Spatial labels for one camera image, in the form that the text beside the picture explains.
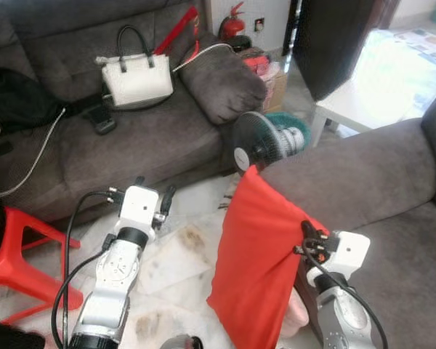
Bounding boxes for red pillow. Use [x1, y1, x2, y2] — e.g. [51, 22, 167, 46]
[207, 165, 328, 349]

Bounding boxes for long grey fabric sofa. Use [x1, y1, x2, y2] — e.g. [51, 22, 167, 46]
[0, 0, 268, 222]

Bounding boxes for green floor fan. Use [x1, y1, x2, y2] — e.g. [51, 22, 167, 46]
[231, 111, 310, 174]

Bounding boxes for printed floor mat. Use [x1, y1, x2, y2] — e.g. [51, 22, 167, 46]
[396, 28, 436, 63]

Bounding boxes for black handheld device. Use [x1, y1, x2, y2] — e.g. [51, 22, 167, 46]
[84, 102, 118, 136]

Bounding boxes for grey robot leg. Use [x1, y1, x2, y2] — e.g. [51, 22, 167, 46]
[162, 334, 204, 349]

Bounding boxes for brown cardboard box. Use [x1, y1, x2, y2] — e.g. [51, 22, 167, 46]
[265, 62, 288, 111]

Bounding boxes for red plastic stool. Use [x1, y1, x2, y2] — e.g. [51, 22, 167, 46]
[0, 206, 84, 326]

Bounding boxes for white low table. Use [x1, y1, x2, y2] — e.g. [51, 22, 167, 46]
[309, 29, 436, 146]

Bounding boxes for red packaged item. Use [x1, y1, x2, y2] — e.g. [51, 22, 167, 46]
[243, 52, 273, 75]

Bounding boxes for black round object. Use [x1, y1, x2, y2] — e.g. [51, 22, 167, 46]
[227, 35, 252, 52]

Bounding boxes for red fire extinguisher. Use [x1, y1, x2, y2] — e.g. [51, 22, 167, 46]
[219, 1, 246, 41]

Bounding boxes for dark wooden door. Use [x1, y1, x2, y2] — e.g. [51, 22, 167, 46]
[291, 0, 382, 101]

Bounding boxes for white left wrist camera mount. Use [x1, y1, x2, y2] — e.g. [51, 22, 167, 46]
[118, 185, 161, 235]

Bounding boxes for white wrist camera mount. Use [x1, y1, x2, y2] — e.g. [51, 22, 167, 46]
[118, 185, 161, 235]
[323, 231, 371, 277]

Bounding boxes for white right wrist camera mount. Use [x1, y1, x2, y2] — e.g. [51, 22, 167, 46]
[323, 231, 371, 277]

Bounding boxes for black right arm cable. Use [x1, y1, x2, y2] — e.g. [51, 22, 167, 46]
[294, 236, 388, 349]

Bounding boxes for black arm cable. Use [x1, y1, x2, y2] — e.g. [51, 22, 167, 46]
[294, 236, 388, 349]
[51, 188, 124, 349]

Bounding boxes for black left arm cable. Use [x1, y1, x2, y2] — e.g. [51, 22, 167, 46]
[51, 188, 124, 349]

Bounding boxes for white handbag black handles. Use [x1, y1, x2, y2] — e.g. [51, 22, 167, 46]
[94, 25, 175, 111]

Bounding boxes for white cable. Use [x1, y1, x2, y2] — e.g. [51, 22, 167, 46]
[0, 107, 68, 199]
[172, 42, 235, 73]

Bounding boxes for red fabric strap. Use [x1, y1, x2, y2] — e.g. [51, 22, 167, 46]
[154, 6, 201, 66]

